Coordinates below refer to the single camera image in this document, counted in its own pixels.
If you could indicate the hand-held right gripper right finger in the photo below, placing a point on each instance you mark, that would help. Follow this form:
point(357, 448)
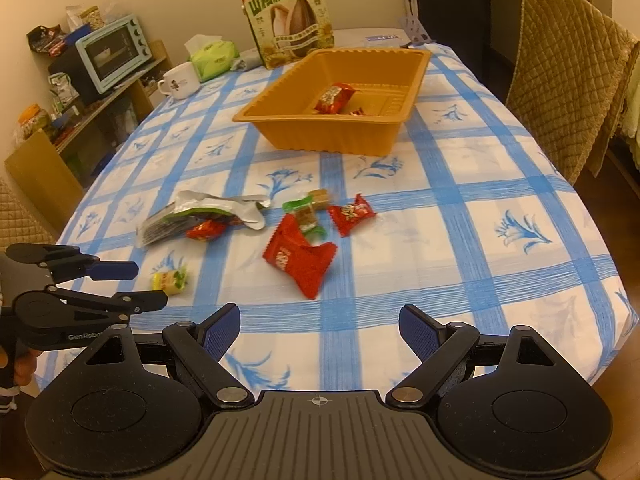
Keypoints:
point(417, 332)

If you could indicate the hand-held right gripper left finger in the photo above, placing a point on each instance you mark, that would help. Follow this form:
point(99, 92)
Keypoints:
point(222, 332)

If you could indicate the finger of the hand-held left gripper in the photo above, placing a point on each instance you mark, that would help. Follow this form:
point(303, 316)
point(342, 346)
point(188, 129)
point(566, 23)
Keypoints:
point(115, 270)
point(142, 302)

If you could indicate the yellow green candy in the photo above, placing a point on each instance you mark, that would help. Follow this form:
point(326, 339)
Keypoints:
point(170, 280)

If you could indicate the snack packets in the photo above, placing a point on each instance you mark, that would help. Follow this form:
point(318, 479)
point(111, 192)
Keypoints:
point(165, 222)

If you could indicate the square red foil candy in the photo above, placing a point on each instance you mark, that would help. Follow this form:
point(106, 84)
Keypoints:
point(205, 230)

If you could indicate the large red snack packet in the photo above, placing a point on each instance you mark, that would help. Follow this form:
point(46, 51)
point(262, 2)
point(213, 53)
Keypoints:
point(300, 257)

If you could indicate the orange plastic tray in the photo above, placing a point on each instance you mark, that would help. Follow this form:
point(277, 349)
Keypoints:
point(300, 120)

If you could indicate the person's left hand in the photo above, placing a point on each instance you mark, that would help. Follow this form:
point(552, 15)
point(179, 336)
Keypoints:
point(24, 367)

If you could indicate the quilted tan chair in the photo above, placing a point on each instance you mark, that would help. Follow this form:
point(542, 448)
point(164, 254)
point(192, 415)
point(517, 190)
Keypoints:
point(560, 85)
point(20, 215)

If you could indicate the blue checked tablecloth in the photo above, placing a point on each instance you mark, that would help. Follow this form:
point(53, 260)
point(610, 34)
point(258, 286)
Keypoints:
point(450, 240)

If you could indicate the wooden shelf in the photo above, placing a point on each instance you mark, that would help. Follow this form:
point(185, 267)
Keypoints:
point(45, 175)

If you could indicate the red twist candy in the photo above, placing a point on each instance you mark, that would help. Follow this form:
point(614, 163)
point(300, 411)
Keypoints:
point(352, 213)

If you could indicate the brown clear-wrapped candy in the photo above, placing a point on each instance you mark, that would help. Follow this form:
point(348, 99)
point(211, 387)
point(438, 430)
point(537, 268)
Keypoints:
point(320, 197)

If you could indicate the orange lidded jar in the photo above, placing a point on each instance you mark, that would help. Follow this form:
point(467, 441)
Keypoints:
point(34, 122)

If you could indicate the green white snack bag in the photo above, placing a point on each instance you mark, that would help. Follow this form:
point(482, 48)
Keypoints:
point(62, 90)

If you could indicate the white mug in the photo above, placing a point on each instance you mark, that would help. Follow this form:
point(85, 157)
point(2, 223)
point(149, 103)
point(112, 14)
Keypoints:
point(180, 81)

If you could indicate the black appliance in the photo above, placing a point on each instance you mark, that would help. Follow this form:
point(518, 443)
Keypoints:
point(67, 75)

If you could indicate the light blue toaster oven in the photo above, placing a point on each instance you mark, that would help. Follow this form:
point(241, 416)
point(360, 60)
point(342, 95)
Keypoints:
point(110, 52)

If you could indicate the tiny red candy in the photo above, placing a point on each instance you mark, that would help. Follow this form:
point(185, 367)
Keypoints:
point(357, 112)

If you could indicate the green tissue pack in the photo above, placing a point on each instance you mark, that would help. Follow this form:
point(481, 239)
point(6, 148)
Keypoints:
point(212, 60)

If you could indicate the red dark snack bag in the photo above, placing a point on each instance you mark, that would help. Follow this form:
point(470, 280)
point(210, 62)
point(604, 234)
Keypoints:
point(47, 37)

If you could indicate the grey cloth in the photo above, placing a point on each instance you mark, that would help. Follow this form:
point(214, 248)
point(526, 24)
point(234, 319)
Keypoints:
point(246, 61)

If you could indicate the red wrapped candy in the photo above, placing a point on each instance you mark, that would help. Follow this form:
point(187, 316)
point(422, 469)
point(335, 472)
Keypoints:
point(334, 98)

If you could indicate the clear nut jar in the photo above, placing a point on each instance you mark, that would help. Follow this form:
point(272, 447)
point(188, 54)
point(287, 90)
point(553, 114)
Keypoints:
point(92, 17)

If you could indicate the blue white flat box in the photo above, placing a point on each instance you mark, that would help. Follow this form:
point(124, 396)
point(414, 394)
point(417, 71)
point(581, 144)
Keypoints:
point(375, 37)

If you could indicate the sunflower printed bag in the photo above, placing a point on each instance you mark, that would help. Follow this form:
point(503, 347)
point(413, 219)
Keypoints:
point(285, 15)

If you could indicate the green covered sofa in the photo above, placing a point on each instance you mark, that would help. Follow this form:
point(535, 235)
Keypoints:
point(631, 110)

